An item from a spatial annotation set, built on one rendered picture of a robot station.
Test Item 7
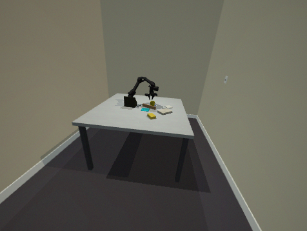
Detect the yellow rectangular block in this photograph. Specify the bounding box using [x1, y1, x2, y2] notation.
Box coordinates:
[147, 113, 156, 119]

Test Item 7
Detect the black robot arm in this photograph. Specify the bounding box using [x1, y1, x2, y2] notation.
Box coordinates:
[128, 77, 159, 97]

